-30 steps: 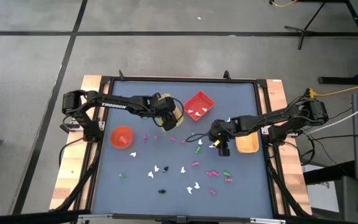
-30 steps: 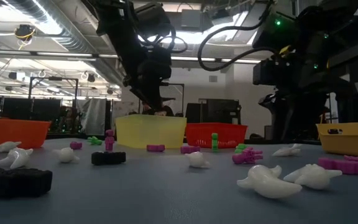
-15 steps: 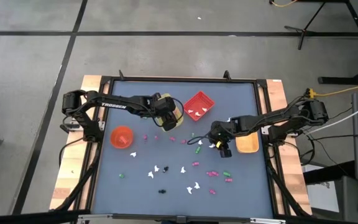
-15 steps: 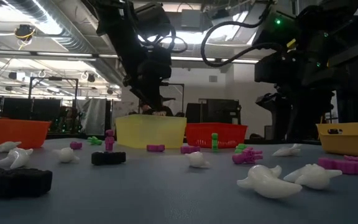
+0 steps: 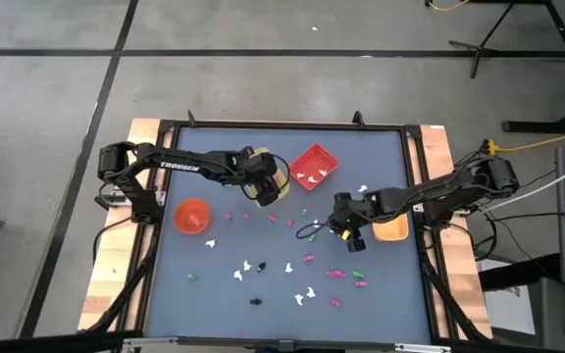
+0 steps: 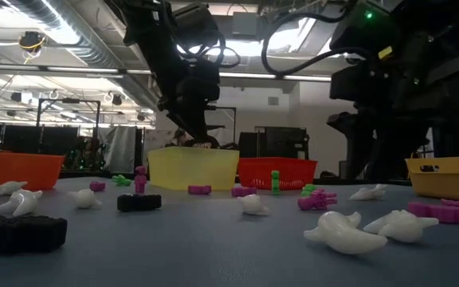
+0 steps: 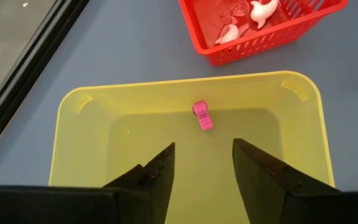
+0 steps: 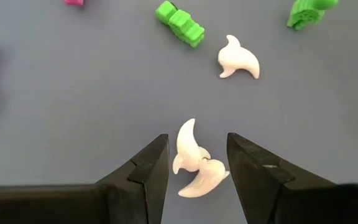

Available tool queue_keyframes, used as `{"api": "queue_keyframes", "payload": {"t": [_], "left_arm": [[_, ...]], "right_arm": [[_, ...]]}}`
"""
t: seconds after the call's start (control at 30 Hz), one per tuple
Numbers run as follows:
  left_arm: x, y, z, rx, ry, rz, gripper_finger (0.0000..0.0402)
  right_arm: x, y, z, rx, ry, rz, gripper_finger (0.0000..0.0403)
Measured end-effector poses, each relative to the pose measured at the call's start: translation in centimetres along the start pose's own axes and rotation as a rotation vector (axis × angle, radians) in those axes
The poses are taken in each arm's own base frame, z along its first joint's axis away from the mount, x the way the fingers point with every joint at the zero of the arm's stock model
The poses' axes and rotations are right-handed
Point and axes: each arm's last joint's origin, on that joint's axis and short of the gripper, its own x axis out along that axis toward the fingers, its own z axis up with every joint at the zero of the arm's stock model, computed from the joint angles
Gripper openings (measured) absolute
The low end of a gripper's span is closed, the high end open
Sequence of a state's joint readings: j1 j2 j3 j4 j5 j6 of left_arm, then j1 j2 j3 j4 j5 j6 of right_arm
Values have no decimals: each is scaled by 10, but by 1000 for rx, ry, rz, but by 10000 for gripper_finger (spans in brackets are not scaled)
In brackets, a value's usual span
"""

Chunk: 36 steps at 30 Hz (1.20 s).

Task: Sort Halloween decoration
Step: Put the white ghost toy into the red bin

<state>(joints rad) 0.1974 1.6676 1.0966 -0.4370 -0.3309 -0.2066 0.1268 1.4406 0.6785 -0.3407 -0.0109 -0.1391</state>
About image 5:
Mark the white cable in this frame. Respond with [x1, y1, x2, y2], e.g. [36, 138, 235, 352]
[481, 154, 565, 215]

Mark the red slotted basket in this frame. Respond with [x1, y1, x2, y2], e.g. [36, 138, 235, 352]
[288, 142, 340, 192]

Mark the orange round bowl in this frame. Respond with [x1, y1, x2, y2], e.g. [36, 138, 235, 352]
[173, 197, 213, 235]

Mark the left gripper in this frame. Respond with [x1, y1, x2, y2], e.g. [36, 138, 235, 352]
[235, 145, 283, 208]

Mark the yellow extension cord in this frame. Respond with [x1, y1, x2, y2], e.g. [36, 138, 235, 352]
[482, 125, 565, 156]

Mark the black tripod stand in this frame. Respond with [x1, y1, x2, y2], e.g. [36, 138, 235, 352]
[447, 2, 517, 79]

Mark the black floor beam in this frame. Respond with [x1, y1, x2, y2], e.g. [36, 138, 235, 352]
[478, 252, 565, 290]

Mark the black table frame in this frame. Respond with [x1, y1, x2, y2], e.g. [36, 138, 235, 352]
[77, 110, 494, 353]

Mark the white box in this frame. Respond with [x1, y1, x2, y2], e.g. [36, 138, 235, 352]
[483, 286, 539, 337]

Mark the silver aluminium bracket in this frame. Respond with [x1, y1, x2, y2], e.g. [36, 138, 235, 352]
[123, 335, 180, 348]
[393, 343, 453, 353]

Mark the mustard yellow handled bin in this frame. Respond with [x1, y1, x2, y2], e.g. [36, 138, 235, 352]
[371, 213, 410, 243]

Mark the yellow floor cable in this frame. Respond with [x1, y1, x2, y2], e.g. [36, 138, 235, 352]
[424, 0, 473, 12]

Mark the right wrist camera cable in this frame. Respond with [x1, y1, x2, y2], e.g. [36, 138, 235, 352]
[294, 221, 335, 241]

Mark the yellow translucent bin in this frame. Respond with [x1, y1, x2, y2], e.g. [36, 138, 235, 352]
[241, 145, 292, 210]

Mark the black desk leg frame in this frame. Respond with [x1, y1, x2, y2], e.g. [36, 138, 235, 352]
[501, 0, 565, 134]

